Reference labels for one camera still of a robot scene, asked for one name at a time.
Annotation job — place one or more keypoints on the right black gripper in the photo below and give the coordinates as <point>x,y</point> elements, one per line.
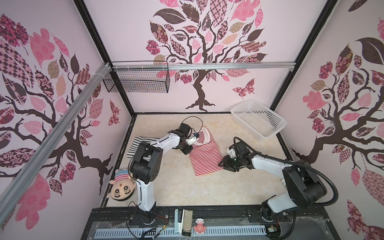
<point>226,163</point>

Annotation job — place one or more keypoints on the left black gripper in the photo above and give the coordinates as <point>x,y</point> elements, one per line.
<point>187,150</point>

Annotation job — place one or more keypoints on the red white striped tank top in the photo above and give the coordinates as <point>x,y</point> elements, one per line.
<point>205,155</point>

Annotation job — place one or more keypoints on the black white striped tank top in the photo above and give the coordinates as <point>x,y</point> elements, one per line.
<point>135,144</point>

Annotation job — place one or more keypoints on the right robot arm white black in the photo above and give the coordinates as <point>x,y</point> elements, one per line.
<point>303,186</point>

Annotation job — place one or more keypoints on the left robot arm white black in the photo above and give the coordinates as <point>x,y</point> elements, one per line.
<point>146,163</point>

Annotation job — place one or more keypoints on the white plastic laundry basket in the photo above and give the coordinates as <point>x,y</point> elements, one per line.
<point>257,119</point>

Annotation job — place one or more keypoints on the pink pig figurine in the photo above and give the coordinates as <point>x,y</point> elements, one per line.
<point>200,227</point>

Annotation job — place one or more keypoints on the cartoon boy plush head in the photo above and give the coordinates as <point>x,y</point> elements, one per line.
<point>123,186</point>

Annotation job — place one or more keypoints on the silver white box device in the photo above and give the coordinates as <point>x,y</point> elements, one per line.
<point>183,222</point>

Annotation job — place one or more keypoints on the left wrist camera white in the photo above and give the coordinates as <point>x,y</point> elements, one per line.
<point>192,139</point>

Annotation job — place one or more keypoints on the black wire mesh basket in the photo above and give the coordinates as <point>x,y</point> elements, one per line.
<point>138,77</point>

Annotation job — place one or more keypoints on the white slotted cable duct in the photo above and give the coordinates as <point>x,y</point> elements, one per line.
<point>168,232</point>

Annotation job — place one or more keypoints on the aluminium rail back wall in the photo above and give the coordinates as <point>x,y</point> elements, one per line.
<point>219,66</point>

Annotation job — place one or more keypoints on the aluminium rail wall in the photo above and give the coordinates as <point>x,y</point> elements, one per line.
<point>219,66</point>
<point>23,180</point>

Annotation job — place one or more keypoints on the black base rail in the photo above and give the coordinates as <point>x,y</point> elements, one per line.
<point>252,213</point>

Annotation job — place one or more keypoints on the aluminium rail left wall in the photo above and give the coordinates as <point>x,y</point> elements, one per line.
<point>23,180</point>

